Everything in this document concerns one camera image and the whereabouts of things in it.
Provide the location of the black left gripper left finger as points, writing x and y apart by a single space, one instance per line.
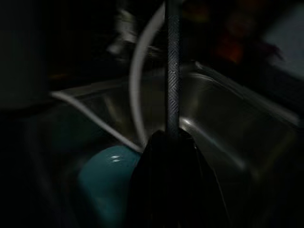
156 180

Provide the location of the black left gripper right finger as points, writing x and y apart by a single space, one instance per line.
190 180

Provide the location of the teal plate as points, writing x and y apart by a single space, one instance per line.
107 180

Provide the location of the stainless steel sink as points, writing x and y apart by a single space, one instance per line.
237 123

